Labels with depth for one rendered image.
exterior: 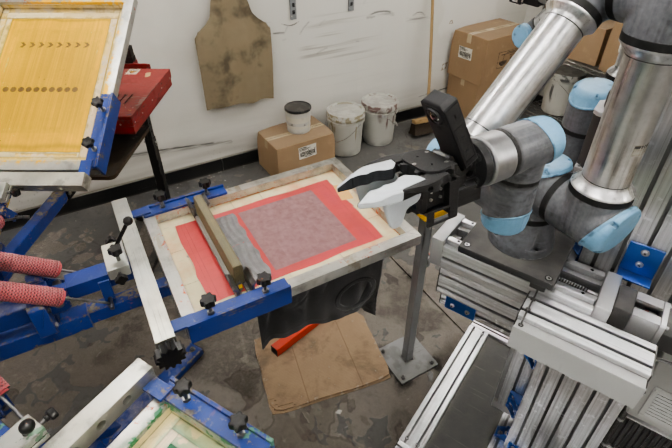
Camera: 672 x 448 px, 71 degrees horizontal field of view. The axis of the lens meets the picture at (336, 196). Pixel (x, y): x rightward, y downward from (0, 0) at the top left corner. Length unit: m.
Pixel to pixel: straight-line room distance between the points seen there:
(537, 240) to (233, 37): 2.69
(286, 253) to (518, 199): 0.95
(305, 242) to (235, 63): 2.11
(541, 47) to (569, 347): 0.63
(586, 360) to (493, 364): 1.18
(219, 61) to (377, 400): 2.34
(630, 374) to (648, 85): 0.58
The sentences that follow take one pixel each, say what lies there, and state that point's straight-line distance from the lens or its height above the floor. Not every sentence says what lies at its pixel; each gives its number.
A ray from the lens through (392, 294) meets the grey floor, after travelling 2.76.
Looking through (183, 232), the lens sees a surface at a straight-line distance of 1.73.
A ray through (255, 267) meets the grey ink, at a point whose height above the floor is 0.96.
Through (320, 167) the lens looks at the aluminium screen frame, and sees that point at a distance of 1.93.
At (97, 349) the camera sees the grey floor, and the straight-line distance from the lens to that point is 2.78.
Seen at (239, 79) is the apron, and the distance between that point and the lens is 3.55.
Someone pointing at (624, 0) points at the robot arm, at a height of 1.83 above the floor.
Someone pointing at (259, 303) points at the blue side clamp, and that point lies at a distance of 1.38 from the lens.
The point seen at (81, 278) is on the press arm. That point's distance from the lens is 1.54.
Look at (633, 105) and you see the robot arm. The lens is 0.93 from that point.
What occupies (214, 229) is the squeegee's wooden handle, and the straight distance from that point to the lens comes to 1.54.
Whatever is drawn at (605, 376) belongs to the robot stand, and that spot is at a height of 1.15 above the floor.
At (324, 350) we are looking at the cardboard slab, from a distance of 2.48.
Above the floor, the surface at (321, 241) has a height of 0.96.
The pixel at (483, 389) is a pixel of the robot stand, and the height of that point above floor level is 0.21.
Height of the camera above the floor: 2.01
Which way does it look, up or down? 35 degrees down
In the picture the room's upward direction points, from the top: straight up
